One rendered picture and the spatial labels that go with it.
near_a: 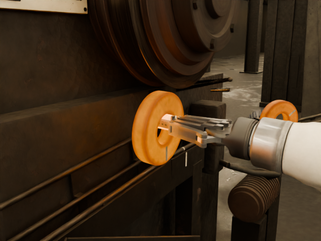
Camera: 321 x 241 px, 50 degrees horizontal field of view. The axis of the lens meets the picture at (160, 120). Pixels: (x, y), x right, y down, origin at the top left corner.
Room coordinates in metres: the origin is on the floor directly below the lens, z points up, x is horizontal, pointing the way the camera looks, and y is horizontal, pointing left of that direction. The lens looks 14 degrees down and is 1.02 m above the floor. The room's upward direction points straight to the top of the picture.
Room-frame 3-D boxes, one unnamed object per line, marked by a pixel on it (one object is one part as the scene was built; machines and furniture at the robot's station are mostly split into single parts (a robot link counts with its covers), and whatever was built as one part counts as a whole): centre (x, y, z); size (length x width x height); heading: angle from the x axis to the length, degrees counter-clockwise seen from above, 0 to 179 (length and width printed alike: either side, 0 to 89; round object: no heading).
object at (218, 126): (0.64, -0.07, 0.84); 0.11 x 0.01 x 0.04; 58
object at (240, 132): (0.61, -0.13, 0.83); 0.09 x 0.08 x 0.07; 57
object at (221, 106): (1.11, -0.16, 0.68); 0.11 x 0.08 x 0.24; 57
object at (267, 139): (0.57, -0.19, 0.83); 0.09 x 0.06 x 0.09; 147
